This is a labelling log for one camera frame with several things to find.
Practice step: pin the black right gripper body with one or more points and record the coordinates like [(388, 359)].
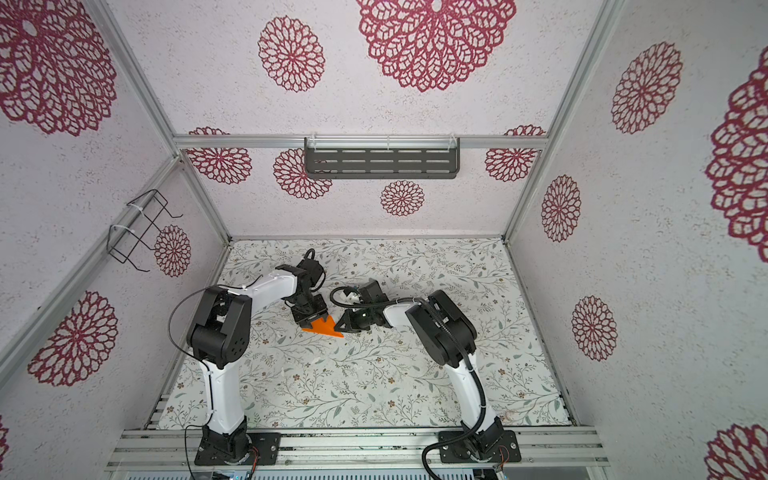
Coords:
[(363, 319)]

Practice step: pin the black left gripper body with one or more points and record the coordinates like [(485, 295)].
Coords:
[(309, 310)]

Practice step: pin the orange square paper sheet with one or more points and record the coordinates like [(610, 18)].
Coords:
[(324, 327)]

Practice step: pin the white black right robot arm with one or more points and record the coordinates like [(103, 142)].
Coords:
[(448, 337)]

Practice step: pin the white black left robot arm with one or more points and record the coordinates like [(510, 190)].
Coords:
[(220, 332)]

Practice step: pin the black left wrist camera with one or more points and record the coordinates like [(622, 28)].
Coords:
[(313, 273)]

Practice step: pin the grey slotted wall shelf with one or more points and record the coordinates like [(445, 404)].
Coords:
[(324, 161)]

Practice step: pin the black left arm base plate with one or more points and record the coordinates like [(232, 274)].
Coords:
[(239, 448)]

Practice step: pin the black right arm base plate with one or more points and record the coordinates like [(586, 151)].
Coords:
[(493, 448)]

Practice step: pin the black wire wall basket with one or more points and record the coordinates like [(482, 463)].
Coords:
[(124, 238)]

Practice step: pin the aluminium front rail frame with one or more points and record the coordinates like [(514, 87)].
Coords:
[(357, 448)]

